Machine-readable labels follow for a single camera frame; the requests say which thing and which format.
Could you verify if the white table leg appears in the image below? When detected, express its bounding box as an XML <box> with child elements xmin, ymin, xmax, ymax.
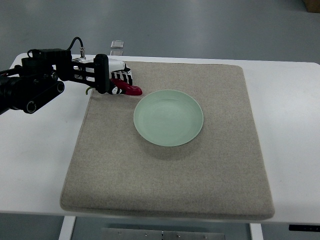
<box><xmin>58</xmin><ymin>216</ymin><xmax>76</xmax><ymax>240</ymax></box>
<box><xmin>249</xmin><ymin>223</ymin><xmax>264</xmax><ymax>240</ymax></box>

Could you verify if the beige felt mat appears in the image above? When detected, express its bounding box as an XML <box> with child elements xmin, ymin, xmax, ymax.
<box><xmin>60</xmin><ymin>61</ymin><xmax>275</xmax><ymax>221</ymax></box>

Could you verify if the light green plate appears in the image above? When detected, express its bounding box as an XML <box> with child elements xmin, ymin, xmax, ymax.
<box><xmin>133</xmin><ymin>89</ymin><xmax>204</xmax><ymax>147</ymax></box>

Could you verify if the black table control panel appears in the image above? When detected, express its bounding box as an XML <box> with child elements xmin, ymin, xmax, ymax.
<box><xmin>288</xmin><ymin>224</ymin><xmax>320</xmax><ymax>232</ymax></box>

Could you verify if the white table leg right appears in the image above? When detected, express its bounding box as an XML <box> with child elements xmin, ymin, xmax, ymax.
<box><xmin>249</xmin><ymin>223</ymin><xmax>264</xmax><ymax>240</ymax></box>

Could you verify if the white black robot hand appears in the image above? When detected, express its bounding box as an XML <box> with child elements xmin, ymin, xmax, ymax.
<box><xmin>72</xmin><ymin>58</ymin><xmax>133</xmax><ymax>96</ymax></box>

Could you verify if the white table leg left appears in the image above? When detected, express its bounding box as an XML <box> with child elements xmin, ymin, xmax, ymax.
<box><xmin>58</xmin><ymin>216</ymin><xmax>76</xmax><ymax>240</ymax></box>

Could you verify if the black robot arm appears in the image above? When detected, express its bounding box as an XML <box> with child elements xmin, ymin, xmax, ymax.
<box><xmin>0</xmin><ymin>46</ymin><xmax>110</xmax><ymax>114</ymax></box>

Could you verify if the red chili pepper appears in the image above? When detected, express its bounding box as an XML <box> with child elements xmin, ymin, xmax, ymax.
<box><xmin>84</xmin><ymin>78</ymin><xmax>143</xmax><ymax>96</ymax></box>

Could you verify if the cardboard box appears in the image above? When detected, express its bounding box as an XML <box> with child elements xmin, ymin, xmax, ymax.
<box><xmin>303</xmin><ymin>0</ymin><xmax>320</xmax><ymax>13</ymax></box>

